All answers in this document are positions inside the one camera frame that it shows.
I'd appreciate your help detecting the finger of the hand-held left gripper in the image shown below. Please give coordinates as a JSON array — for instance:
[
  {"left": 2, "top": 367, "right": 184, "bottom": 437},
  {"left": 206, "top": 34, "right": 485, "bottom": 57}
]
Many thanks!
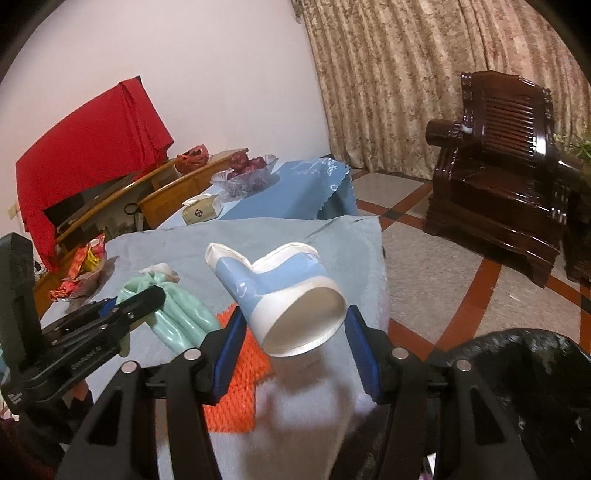
[
  {"left": 18, "top": 285, "right": 167, "bottom": 403},
  {"left": 39, "top": 298, "right": 119, "bottom": 337}
]

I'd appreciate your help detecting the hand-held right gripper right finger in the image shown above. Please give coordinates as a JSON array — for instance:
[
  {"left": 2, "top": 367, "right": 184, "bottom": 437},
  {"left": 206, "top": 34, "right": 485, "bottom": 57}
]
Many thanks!
[{"left": 346, "top": 305, "right": 541, "bottom": 480}]

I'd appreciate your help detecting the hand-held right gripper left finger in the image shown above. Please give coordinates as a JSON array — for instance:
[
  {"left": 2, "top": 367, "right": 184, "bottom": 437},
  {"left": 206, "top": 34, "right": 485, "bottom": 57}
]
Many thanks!
[{"left": 55, "top": 305, "right": 248, "bottom": 480}]

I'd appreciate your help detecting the green rubber glove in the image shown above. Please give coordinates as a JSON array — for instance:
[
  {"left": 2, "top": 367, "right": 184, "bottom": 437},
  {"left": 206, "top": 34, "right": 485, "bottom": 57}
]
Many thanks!
[{"left": 116, "top": 272, "right": 223, "bottom": 359}]

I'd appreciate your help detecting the glass snack bowl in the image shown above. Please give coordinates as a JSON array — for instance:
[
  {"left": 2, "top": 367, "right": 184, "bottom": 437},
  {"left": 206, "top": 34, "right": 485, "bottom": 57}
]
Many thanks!
[{"left": 62, "top": 258, "right": 110, "bottom": 297}]

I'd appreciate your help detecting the orange foam net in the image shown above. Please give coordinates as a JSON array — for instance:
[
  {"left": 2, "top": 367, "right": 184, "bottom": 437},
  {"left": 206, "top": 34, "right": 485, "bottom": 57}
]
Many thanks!
[{"left": 203, "top": 310, "right": 274, "bottom": 435}]

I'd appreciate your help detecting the white crumpled paper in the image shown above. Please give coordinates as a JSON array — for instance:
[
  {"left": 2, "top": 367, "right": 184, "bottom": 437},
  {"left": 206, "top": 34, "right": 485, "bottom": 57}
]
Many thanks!
[{"left": 140, "top": 261, "right": 181, "bottom": 283}]

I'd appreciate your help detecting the grey tablecloth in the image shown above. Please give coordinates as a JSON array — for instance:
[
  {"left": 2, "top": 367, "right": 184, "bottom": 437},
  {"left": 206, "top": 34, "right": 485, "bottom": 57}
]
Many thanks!
[{"left": 39, "top": 215, "right": 391, "bottom": 480}]

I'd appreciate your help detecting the black television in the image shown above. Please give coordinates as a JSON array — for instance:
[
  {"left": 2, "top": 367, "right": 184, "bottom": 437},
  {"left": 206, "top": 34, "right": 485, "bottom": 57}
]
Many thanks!
[{"left": 41, "top": 178, "right": 139, "bottom": 228}]

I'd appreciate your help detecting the yellow tissue box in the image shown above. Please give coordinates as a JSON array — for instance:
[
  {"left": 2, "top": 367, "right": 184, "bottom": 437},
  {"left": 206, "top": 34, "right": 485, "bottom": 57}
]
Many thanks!
[{"left": 181, "top": 193, "right": 224, "bottom": 226}]

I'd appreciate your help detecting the wooden cabinet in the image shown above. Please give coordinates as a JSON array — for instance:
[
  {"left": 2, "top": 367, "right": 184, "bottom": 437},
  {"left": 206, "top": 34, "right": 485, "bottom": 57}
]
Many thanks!
[{"left": 32, "top": 148, "right": 250, "bottom": 319}]

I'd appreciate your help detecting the red bag with fruit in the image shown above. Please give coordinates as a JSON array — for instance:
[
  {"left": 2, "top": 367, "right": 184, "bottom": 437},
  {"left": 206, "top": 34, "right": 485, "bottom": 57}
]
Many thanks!
[{"left": 175, "top": 144, "right": 211, "bottom": 174}]

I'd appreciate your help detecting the glass fruit bowl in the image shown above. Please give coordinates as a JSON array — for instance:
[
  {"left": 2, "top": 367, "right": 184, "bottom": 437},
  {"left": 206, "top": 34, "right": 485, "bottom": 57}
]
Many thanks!
[{"left": 211, "top": 154, "right": 280, "bottom": 199}]

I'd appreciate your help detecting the red cloth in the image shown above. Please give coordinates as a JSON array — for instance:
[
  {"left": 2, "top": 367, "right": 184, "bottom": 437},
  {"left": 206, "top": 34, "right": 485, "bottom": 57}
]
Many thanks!
[{"left": 15, "top": 78, "right": 175, "bottom": 273}]

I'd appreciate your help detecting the blue tablecloth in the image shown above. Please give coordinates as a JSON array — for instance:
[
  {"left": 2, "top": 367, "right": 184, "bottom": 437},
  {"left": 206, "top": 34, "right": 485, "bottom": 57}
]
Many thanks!
[{"left": 157, "top": 158, "right": 359, "bottom": 228}]

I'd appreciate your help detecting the dark wooden armchair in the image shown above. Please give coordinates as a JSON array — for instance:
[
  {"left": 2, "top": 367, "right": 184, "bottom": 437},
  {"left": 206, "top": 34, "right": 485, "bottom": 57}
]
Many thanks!
[{"left": 424, "top": 70, "right": 571, "bottom": 289}]

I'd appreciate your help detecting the dark wooden side table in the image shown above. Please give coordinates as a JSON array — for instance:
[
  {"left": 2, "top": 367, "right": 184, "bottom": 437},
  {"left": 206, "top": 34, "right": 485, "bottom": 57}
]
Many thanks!
[{"left": 556, "top": 157, "right": 591, "bottom": 284}]

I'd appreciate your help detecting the patterned beige curtain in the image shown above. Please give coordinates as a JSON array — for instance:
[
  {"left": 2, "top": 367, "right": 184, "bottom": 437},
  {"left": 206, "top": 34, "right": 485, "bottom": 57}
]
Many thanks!
[{"left": 295, "top": 0, "right": 591, "bottom": 181}]

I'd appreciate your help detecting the green potted plant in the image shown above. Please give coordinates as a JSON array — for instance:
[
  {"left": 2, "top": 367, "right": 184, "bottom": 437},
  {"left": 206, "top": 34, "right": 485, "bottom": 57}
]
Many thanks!
[{"left": 554, "top": 131, "right": 591, "bottom": 163}]

